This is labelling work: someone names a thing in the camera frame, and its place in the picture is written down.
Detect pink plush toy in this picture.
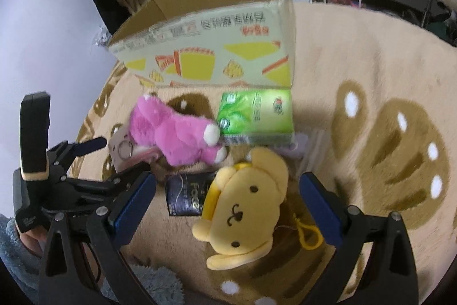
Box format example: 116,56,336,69
128,93,227,166

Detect person's left forearm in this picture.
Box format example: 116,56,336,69
0,214,184,305

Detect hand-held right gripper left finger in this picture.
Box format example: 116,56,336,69
37,170,158,305

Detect person's left hand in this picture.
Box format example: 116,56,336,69
17,229,49,258

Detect plastic bag of toys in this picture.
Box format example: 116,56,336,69
91,25,112,49

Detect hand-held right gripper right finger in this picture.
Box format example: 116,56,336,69
299,172,419,305

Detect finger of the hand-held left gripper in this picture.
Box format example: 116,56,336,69
103,162,152,196
73,136,108,156

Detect green tissue pack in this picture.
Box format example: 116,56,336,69
216,89,296,147

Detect beige brown patterned blanket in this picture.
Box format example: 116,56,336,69
66,1,457,305

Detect yellow plush dog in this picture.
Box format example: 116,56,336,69
192,147,324,270

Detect printed cardboard box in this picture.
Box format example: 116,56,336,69
107,0,297,89

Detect pink pouch with key ring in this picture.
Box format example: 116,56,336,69
107,126,161,170

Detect small purple pouch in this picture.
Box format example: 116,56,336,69
275,133,309,159

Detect dark blue tissue pack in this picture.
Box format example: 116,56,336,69
165,172,217,217

